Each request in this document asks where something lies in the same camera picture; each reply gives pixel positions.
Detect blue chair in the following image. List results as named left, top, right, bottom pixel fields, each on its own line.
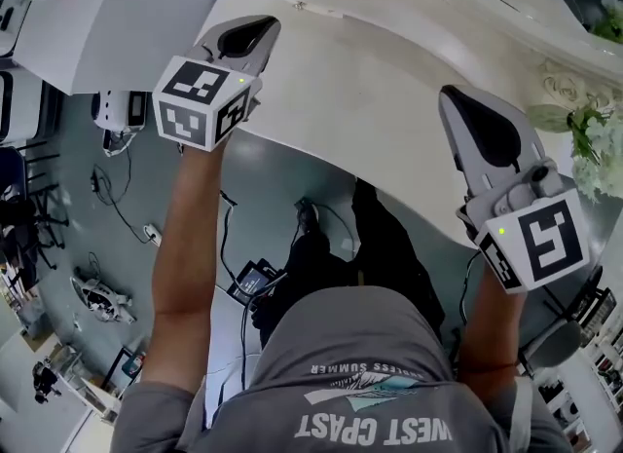
left=0, top=146, right=67, bottom=228

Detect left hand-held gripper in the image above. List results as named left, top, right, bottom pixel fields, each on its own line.
left=152, top=15, right=282, bottom=153

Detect black crate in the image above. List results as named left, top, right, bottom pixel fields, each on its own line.
left=567, top=284, right=618, bottom=345

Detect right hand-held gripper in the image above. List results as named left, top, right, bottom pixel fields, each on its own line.
left=439, top=85, right=592, bottom=295

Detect white side table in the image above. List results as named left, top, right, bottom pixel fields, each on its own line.
left=532, top=333, right=623, bottom=453

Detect white flower bunch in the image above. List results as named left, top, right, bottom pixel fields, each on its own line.
left=564, top=102, right=623, bottom=205

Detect person's black trousers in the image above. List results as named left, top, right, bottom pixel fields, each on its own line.
left=257, top=176, right=447, bottom=350

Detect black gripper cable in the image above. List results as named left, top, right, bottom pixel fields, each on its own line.
left=218, top=189, right=255, bottom=306
left=458, top=249, right=484, bottom=345

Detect small round white robot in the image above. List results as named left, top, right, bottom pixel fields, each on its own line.
left=91, top=89, right=148, bottom=158

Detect cream vanity dressing table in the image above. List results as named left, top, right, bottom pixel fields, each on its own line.
left=208, top=0, right=623, bottom=251

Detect person's right forearm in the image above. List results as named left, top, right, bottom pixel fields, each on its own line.
left=457, top=265, right=531, bottom=389

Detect grey chair black legs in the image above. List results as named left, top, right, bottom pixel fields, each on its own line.
left=518, top=265, right=607, bottom=370

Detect person's left black shoe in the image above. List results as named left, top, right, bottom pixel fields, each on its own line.
left=293, top=197, right=323, bottom=238

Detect thin black floor cable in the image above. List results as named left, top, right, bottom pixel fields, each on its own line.
left=90, top=163, right=150, bottom=243

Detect person's grey printed t-shirt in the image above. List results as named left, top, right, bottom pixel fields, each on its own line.
left=112, top=286, right=583, bottom=453

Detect white shelf unit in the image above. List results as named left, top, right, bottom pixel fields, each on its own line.
left=9, top=0, right=107, bottom=97

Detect black screen device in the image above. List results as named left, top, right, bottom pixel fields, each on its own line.
left=227, top=258, right=289, bottom=307

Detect cream wooden drawer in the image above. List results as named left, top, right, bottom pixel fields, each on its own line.
left=277, top=0, right=348, bottom=21

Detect green glass vase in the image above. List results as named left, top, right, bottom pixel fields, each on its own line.
left=527, top=102, right=574, bottom=134

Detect white robot dog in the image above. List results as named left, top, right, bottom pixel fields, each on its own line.
left=70, top=275, right=136, bottom=326

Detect person's left forearm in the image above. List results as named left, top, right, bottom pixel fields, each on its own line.
left=139, top=136, right=236, bottom=392

